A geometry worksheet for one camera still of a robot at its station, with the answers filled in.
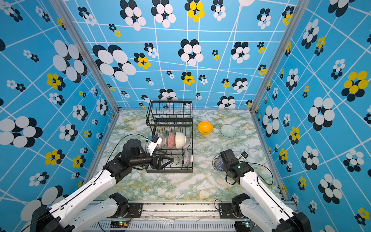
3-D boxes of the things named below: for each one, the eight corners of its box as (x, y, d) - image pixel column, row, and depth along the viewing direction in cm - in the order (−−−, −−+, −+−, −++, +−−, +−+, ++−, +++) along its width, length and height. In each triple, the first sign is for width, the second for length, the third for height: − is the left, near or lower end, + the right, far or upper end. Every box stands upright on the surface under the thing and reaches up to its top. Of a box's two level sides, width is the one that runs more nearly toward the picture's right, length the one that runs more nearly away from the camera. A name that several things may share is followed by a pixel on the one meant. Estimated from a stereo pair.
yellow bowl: (198, 135, 106) (198, 131, 102) (197, 125, 112) (197, 121, 109) (213, 135, 106) (213, 131, 102) (211, 125, 112) (212, 121, 108)
